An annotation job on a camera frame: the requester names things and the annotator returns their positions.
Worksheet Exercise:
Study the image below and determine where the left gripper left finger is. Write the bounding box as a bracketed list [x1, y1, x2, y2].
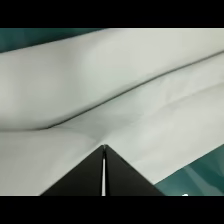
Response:
[40, 144, 105, 197]

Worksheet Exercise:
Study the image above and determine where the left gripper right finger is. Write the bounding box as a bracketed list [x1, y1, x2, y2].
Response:
[103, 144, 165, 197]

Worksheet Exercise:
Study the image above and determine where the white shirt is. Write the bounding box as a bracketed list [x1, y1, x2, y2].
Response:
[0, 27, 224, 197]

